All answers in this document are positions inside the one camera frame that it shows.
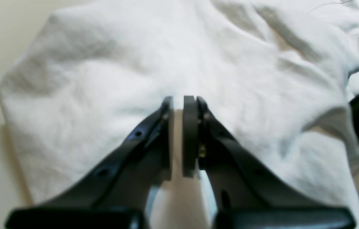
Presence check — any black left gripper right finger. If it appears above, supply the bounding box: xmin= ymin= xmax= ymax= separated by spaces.
xmin=183 ymin=96 xmax=356 ymax=229

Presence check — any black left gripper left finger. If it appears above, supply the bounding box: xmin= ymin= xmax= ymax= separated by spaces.
xmin=5 ymin=97 xmax=173 ymax=229

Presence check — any white T-shirt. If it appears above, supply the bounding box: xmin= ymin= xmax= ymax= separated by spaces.
xmin=0 ymin=0 xmax=359 ymax=229

